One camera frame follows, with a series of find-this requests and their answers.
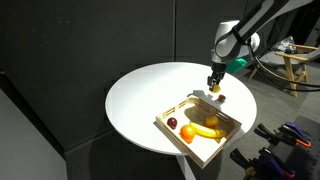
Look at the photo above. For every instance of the black purple clamp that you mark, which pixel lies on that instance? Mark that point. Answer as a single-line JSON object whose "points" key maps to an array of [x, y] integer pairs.
{"points": [[267, 166]]}

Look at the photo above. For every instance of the orange toy fruit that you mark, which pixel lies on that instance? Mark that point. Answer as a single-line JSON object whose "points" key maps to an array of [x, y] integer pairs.
{"points": [[187, 133]]}

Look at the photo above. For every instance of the purple orange clamp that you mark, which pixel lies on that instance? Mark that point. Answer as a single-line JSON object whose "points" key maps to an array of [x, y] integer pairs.
{"points": [[288, 133]]}

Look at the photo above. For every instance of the dark red plum toy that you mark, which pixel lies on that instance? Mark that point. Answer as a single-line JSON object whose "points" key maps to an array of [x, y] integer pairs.
{"points": [[172, 123]]}

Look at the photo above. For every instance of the red strawberry toy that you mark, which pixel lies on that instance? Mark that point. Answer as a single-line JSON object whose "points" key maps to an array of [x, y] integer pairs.
{"points": [[221, 98]]}

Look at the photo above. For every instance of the round white table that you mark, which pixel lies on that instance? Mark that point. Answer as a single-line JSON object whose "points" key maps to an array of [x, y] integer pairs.
{"points": [[135, 100]]}

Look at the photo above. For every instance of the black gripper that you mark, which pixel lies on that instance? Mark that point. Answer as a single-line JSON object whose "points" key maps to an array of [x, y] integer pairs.
{"points": [[218, 71]]}

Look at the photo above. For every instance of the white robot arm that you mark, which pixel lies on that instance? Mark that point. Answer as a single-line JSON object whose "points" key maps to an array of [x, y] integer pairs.
{"points": [[232, 41]]}

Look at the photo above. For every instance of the yellow-orange peach toy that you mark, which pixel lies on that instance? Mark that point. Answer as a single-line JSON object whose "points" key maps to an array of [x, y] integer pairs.
{"points": [[211, 122]]}

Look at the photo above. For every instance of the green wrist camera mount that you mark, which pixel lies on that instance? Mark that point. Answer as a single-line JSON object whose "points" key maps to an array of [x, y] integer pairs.
{"points": [[236, 65]]}

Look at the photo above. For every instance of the yellow banana toy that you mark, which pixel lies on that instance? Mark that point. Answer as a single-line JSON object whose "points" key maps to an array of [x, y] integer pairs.
{"points": [[208, 132]]}

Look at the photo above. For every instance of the wooden tray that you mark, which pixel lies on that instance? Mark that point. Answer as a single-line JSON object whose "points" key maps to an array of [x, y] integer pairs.
{"points": [[193, 109]]}

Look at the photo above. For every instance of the yellow lemon toy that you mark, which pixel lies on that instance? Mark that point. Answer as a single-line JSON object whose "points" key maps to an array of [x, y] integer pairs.
{"points": [[216, 88]]}

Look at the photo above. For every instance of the wooden armchair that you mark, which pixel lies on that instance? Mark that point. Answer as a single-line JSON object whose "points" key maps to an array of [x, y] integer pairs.
{"points": [[284, 65]]}

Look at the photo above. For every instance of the black perforated breadboard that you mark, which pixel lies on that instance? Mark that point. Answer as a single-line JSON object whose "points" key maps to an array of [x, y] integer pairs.
{"points": [[304, 161]]}

